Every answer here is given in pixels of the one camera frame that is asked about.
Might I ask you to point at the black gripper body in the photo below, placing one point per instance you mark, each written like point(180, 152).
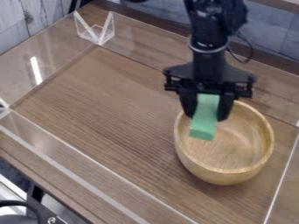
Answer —
point(234, 80)

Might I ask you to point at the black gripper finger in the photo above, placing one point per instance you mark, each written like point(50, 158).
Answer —
point(226, 103)
point(188, 100)

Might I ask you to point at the green rectangular stick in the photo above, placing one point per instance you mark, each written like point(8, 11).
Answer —
point(204, 119)

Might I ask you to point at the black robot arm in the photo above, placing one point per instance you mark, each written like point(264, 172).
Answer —
point(208, 75)

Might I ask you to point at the wooden bowl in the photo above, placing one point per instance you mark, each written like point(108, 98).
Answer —
point(234, 157)

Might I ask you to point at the clear acrylic table barrier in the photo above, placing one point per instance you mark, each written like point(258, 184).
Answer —
point(95, 191)

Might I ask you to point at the clear acrylic corner bracket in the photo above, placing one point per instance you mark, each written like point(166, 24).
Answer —
point(96, 34)

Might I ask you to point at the black table frame bracket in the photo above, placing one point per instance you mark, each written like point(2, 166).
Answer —
point(46, 216)

